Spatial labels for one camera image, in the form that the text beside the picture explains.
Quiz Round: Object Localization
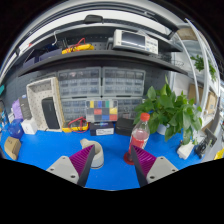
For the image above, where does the dark grey carton box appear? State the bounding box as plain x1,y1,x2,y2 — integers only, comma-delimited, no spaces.
18,94,33,121

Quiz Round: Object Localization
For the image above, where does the dark overhead shelf unit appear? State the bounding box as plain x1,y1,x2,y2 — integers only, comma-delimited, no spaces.
0,9,188,78

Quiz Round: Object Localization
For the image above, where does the black rectangular case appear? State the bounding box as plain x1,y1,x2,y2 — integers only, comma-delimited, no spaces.
41,97,62,130

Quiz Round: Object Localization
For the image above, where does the grey parts drawer cabinet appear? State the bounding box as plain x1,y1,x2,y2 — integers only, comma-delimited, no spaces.
101,66,147,98
116,96,144,119
57,67,102,99
60,97,88,123

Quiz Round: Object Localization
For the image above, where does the blue carton box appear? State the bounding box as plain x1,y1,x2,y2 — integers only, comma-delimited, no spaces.
7,119,25,140

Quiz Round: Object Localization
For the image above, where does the black soft pouch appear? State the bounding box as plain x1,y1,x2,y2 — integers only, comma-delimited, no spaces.
114,117,135,137

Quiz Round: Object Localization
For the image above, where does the green potted plant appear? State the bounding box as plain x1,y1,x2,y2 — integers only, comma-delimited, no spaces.
133,75,204,146

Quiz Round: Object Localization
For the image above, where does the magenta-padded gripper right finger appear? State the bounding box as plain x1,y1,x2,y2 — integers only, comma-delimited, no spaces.
130,144,180,188

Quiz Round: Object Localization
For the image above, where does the small white box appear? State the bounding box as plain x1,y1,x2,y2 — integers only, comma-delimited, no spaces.
20,117,39,136

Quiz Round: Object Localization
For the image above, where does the clear red-capped drink bottle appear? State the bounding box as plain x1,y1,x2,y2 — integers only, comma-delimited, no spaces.
128,112,151,161

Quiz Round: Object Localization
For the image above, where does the white metal shelf rack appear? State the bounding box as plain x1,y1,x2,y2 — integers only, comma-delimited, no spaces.
173,18,224,134

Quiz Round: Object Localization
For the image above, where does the white perforated tray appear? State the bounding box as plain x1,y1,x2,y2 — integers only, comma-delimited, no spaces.
26,76,66,132

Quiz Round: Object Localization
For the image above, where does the brown cardboard box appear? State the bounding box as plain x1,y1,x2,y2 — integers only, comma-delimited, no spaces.
3,135,22,161

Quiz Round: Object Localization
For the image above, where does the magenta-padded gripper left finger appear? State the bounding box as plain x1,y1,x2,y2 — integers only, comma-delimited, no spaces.
45,144,96,188

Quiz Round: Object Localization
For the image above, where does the white power adapter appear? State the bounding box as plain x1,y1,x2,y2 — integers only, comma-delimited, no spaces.
176,140,195,160

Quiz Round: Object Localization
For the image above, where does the flat round red coaster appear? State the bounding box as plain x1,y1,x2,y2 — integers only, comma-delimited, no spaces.
123,151,136,166

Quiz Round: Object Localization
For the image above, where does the black box with white label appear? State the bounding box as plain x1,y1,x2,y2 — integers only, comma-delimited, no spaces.
89,121,115,137

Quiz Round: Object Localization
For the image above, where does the clear organizer with coloured parts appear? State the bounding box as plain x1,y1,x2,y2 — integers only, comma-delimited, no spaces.
85,99,119,124

